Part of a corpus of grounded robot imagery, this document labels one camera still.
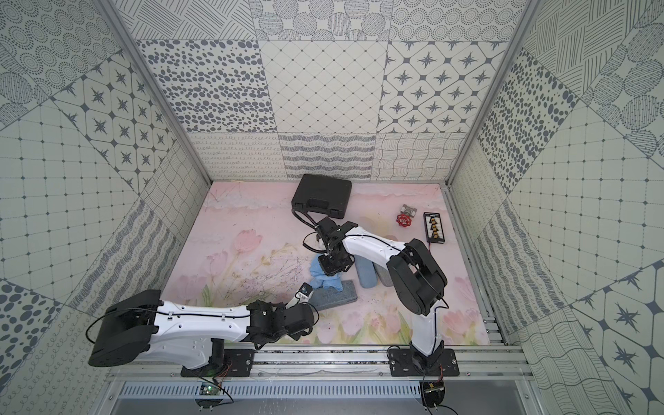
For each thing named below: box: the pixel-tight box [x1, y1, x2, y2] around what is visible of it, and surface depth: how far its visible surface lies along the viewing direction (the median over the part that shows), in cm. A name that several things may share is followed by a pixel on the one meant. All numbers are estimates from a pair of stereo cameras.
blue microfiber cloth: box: [309, 253, 344, 293], surface depth 86 cm
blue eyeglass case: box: [354, 255, 378, 289], surface depth 91 cm
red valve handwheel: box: [395, 213, 412, 228], surface depth 106 cm
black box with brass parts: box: [422, 211, 446, 244], surface depth 106 cm
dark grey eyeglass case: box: [308, 280, 358, 312], surface depth 85 cm
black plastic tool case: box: [291, 173, 352, 219], surface depth 112 cm
